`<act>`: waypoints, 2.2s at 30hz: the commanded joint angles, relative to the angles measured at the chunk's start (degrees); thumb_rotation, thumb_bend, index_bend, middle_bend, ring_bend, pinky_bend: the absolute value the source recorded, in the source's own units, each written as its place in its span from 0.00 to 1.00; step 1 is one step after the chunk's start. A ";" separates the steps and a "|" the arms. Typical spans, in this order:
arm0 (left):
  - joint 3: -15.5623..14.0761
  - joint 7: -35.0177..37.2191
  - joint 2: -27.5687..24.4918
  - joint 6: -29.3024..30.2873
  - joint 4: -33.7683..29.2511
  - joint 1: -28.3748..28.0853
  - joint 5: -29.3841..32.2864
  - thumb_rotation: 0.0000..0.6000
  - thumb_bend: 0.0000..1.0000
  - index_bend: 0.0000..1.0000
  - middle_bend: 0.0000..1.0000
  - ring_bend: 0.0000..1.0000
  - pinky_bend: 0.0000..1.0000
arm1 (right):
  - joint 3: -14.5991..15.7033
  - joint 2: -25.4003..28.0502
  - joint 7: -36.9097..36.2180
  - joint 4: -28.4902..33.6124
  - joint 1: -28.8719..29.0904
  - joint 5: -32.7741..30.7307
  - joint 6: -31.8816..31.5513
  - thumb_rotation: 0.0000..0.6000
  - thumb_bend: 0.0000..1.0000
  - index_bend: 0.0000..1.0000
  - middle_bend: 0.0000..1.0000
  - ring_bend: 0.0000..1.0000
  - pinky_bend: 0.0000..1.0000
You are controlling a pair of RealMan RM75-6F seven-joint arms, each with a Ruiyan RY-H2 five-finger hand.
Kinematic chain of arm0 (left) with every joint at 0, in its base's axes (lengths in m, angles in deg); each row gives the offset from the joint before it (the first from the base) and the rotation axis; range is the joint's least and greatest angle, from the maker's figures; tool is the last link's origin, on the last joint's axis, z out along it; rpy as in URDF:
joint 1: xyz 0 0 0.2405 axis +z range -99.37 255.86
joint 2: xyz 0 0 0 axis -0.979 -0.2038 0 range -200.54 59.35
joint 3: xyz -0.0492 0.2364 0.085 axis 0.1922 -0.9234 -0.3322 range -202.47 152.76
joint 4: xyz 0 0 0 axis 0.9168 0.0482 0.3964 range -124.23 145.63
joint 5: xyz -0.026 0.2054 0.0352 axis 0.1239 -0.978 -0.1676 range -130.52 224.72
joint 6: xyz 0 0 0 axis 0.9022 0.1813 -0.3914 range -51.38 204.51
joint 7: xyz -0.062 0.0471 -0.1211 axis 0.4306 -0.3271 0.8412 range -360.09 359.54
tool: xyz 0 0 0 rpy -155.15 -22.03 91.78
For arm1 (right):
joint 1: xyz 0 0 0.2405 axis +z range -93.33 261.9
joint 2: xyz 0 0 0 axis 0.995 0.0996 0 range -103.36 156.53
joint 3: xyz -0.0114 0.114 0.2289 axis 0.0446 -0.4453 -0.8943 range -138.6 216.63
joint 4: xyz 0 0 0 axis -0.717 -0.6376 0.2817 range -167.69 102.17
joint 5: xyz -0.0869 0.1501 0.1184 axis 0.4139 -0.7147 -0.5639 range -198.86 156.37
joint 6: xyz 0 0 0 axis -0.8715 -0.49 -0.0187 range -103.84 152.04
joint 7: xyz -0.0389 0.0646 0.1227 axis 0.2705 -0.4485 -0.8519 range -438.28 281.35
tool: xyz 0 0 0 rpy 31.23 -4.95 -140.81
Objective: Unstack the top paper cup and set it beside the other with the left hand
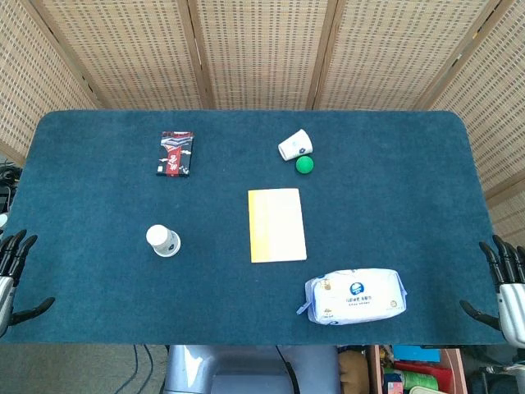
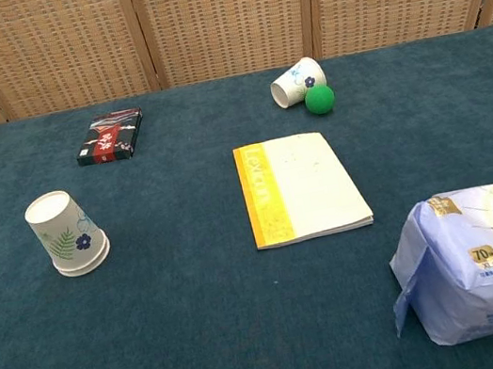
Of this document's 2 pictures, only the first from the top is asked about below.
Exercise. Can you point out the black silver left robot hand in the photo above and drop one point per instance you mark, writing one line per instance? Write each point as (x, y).
(5, 287)

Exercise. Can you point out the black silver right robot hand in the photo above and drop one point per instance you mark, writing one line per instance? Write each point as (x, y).
(510, 299)

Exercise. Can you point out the white cup blue flower print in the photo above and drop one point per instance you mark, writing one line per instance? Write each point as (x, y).
(162, 240)

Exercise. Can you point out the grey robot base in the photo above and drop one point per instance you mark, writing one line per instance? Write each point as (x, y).
(246, 369)

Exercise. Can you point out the green bottle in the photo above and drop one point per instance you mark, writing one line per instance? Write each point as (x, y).
(418, 379)

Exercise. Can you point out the pink storage crate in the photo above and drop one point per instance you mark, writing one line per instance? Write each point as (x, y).
(375, 369)

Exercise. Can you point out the white tissue pack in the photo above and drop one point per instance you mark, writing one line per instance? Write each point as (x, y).
(356, 296)

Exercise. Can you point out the brown plush toy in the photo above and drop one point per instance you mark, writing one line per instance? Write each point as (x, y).
(352, 367)

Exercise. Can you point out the woven bamboo screen panel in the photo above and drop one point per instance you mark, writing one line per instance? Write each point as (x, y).
(262, 53)
(393, 53)
(492, 123)
(123, 53)
(28, 82)

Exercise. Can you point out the black red patterned box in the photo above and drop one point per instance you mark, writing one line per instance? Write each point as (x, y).
(175, 154)

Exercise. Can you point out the blue carpet table mat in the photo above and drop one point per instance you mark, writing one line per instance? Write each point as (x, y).
(229, 287)

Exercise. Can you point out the yellow white notebook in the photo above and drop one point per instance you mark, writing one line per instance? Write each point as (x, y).
(277, 225)

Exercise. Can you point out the green ball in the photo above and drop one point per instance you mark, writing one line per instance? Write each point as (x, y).
(304, 164)

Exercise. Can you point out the white paper cup lying sideways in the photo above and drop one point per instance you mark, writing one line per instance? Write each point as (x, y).
(296, 143)

